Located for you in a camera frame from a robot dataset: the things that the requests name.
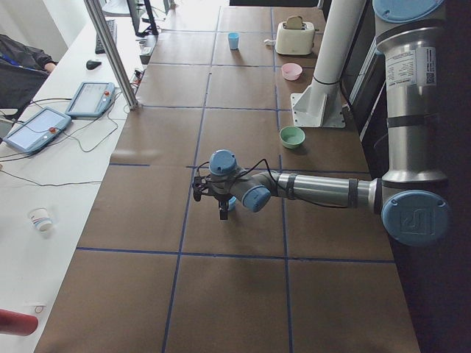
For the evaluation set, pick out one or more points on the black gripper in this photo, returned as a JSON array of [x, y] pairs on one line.
[[222, 201]]

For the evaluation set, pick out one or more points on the light blue cup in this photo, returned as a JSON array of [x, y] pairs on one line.
[[232, 203], [233, 40]]

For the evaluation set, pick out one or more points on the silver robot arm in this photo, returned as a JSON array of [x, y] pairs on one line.
[[406, 34]]

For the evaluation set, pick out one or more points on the green bowl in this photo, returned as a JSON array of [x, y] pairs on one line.
[[292, 137]]

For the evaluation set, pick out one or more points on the pink bowl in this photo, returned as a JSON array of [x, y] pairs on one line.
[[291, 71]]

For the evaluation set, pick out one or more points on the far teach pendant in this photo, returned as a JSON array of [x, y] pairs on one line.
[[91, 100]]

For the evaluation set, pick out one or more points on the teach pendant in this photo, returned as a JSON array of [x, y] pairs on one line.
[[41, 129], [91, 100]]

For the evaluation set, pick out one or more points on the paper cup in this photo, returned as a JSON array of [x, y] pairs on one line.
[[40, 219]]

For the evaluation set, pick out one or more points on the black computer mouse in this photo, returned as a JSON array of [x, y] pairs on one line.
[[92, 64]]

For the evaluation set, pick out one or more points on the near teach pendant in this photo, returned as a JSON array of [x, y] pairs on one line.
[[41, 129]]

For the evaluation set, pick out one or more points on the bread slice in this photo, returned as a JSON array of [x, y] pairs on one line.
[[294, 22]]

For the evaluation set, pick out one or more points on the black monitor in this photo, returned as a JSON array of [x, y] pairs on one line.
[[137, 9]]

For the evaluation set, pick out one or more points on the red cylinder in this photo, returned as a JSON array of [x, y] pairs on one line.
[[14, 323]]

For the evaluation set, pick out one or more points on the seated person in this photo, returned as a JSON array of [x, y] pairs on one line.
[[24, 69]]

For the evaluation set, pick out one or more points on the white pedestal column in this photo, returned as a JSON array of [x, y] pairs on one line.
[[319, 106]]

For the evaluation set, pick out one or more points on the aluminium frame post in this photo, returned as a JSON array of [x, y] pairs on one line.
[[95, 13]]

